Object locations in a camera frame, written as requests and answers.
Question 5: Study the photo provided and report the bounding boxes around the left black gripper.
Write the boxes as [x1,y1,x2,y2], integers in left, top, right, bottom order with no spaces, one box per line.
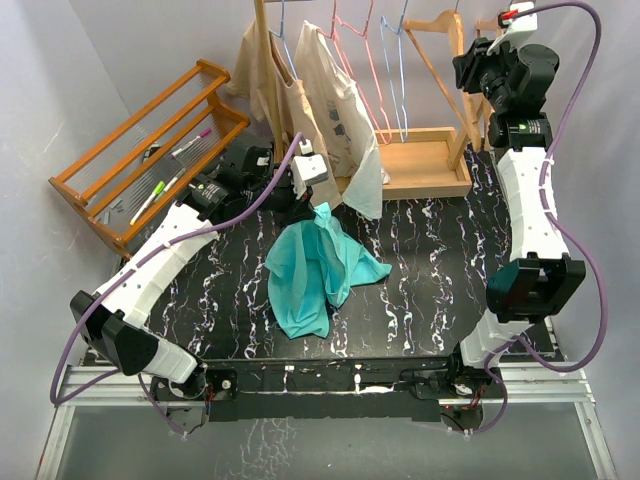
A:
[243,167,317,231]

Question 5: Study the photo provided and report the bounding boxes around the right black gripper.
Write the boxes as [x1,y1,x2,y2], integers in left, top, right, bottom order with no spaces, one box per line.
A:
[453,35,519,113]

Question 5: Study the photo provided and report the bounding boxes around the teal t shirt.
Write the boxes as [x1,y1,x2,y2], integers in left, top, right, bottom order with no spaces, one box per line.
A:
[265,203,392,339]

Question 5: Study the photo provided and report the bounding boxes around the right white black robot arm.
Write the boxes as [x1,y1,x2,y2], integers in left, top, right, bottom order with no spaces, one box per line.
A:
[444,37,586,397]

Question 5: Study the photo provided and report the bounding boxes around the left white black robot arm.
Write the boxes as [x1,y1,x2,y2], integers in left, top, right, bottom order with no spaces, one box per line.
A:
[70,136,328,399]

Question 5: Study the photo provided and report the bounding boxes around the beige t shirt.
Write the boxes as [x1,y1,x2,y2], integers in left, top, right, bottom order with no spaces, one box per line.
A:
[227,23,342,208]

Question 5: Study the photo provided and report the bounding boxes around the white printed t shirt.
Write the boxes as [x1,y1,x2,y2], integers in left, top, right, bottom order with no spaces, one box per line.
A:
[294,21,386,220]

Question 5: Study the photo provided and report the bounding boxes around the blue hanger under beige shirt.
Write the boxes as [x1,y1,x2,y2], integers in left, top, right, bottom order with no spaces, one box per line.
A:
[271,0,298,80]

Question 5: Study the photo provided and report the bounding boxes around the wooden clothes rack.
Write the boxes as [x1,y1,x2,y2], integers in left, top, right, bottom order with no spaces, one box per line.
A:
[252,0,506,201]

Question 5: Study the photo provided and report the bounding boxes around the purple cap marker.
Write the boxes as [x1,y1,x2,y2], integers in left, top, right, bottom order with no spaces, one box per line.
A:
[170,128,212,158]

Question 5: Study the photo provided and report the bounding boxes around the dark green marker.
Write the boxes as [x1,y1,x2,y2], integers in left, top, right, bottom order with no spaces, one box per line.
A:
[155,168,186,201]

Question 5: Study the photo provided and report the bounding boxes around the green cap marker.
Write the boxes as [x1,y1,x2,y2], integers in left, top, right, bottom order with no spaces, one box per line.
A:
[129,181,165,226]

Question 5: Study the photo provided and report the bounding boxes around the orange wooden shelf rack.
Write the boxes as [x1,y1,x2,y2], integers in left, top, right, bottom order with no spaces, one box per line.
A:
[49,59,250,258]

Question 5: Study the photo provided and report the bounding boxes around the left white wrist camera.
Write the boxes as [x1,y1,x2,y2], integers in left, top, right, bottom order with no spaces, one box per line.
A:
[290,140,329,199]

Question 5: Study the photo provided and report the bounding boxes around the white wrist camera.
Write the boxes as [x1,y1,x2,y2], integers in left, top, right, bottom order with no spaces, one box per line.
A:
[487,1,538,55]
[290,140,329,199]

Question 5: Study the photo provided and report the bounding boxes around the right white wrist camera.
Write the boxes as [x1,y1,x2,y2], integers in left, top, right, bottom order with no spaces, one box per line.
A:
[487,1,538,55]

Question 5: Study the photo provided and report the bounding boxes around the blue wire hanger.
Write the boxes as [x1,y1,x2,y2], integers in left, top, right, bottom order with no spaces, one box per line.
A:
[379,0,409,143]

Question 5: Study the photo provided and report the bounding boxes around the pink wire hanger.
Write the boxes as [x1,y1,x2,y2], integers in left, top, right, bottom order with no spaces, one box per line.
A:
[329,1,394,145]

